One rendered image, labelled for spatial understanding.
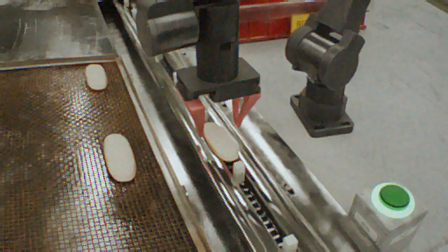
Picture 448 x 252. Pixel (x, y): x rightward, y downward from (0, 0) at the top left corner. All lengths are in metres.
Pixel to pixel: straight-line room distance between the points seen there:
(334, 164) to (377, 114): 0.19
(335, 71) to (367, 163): 0.16
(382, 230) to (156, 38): 0.34
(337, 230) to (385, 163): 0.21
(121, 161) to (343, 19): 0.39
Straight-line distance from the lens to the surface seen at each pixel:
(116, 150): 0.50
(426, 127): 0.77
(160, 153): 0.51
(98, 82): 0.67
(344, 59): 0.60
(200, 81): 0.50
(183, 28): 0.43
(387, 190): 0.47
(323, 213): 0.48
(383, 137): 0.70
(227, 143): 0.57
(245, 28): 0.96
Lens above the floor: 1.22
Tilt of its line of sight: 37 degrees down
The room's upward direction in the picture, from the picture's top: straight up
